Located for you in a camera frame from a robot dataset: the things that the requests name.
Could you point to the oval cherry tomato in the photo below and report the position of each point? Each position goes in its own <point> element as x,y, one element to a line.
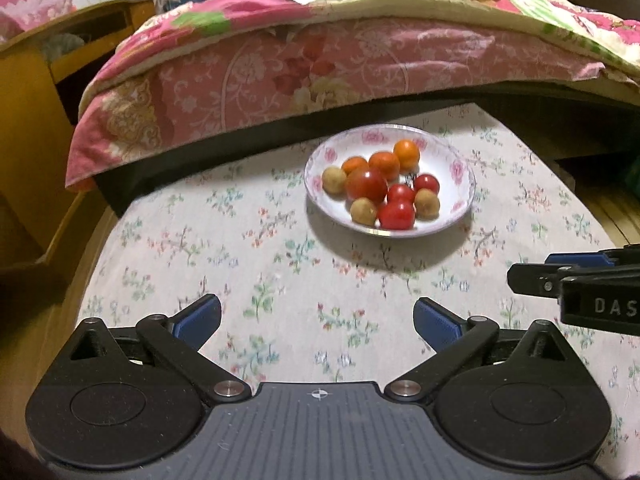
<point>397,216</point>

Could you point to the floral tablecloth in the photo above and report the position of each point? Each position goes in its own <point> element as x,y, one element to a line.
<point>305,299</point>

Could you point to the large orange tangerine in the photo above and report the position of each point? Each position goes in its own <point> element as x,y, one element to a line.
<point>408,154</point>

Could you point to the white floral plate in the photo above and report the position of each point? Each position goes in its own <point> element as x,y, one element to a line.
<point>456,178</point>

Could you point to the pink floral quilt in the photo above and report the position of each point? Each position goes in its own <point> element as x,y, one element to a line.
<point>200,71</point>

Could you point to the brown longan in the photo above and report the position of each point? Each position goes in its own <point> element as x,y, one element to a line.
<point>334,180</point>
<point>427,204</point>
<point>364,212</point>

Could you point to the round cherry tomato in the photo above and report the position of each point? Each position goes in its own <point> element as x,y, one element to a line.
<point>426,182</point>

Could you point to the small cherry tomato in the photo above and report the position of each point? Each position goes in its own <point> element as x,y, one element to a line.
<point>400,193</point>

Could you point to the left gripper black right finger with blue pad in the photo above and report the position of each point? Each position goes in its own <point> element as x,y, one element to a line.
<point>477,361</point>

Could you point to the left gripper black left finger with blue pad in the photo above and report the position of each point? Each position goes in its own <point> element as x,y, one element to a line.
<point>156,361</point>

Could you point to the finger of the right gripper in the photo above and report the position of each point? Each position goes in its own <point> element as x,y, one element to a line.
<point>620,256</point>
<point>544,279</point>

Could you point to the yellow wooden cabinet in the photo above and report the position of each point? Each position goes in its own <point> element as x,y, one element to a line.
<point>43,74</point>

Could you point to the large red tomato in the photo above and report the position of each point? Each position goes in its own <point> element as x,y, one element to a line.
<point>366,183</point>

